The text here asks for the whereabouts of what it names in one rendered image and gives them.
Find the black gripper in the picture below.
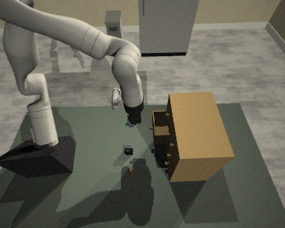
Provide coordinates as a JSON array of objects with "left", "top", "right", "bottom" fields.
[{"left": 112, "top": 88, "right": 144, "bottom": 127}]

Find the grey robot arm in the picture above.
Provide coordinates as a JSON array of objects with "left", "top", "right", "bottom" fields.
[{"left": 0, "top": 0, "right": 141, "bottom": 148}]

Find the black 9v battery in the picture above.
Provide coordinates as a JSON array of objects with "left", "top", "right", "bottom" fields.
[{"left": 124, "top": 148, "right": 134, "bottom": 155}]

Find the small wooden chest of drawers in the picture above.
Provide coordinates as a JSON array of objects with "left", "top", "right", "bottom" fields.
[{"left": 168, "top": 91, "right": 235, "bottom": 182}]

